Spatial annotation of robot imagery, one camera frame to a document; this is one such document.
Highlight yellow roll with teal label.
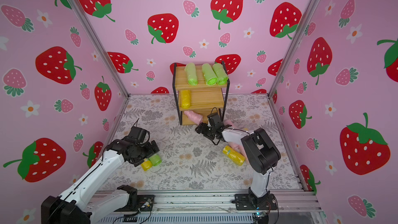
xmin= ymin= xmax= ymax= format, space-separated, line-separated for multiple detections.
xmin=222 ymin=146 xmax=246 ymax=166

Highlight wooden three-tier black-frame shelf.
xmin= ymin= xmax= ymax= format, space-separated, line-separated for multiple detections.
xmin=171 ymin=63 xmax=230 ymax=125

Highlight aluminium front rail frame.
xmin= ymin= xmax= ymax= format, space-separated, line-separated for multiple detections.
xmin=73 ymin=189 xmax=326 ymax=224

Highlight light green roll with label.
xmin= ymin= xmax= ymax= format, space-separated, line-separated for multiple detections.
xmin=149 ymin=153 xmax=162 ymax=167

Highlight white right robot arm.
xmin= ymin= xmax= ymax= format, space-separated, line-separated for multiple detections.
xmin=195 ymin=113 xmax=281 ymax=209

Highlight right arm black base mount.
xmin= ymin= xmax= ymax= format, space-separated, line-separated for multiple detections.
xmin=232 ymin=189 xmax=278 ymax=211

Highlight pink roll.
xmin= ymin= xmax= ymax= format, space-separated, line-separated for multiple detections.
xmin=228 ymin=142 xmax=248 ymax=160
xmin=223 ymin=119 xmax=236 ymax=129
xmin=184 ymin=111 xmax=203 ymax=125

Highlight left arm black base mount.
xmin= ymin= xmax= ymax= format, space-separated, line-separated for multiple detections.
xmin=117 ymin=185 xmax=155 ymax=214

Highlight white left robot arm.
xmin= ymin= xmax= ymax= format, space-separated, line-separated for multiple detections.
xmin=41 ymin=127 xmax=160 ymax=224

